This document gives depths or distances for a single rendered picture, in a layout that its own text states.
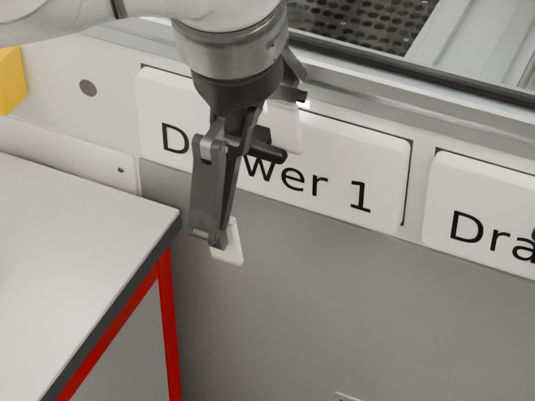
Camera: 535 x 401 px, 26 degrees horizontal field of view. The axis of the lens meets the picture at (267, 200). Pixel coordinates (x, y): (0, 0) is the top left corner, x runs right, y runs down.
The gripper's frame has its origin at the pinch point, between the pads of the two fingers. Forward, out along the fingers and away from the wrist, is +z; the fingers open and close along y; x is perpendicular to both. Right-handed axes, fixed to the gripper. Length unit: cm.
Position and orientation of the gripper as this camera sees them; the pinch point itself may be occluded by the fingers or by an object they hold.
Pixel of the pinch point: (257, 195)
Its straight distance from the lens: 107.9
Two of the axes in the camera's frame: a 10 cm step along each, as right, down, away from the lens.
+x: -9.1, -2.8, 3.1
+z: 0.9, 5.9, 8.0
